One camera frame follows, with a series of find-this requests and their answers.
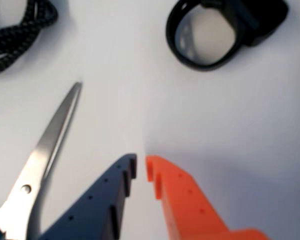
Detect black bike light with strap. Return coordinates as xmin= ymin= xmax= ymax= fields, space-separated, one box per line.
xmin=164 ymin=0 xmax=290 ymax=73

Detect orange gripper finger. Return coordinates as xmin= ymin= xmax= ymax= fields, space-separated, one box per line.
xmin=145 ymin=154 xmax=272 ymax=240

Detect black braided usb cable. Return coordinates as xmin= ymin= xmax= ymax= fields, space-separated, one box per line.
xmin=0 ymin=0 xmax=59 ymax=77

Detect blue-grey gripper finger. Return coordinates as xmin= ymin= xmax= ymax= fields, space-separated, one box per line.
xmin=37 ymin=153 xmax=138 ymax=240

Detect scissors with blue handles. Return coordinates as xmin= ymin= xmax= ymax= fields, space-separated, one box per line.
xmin=0 ymin=81 xmax=83 ymax=240

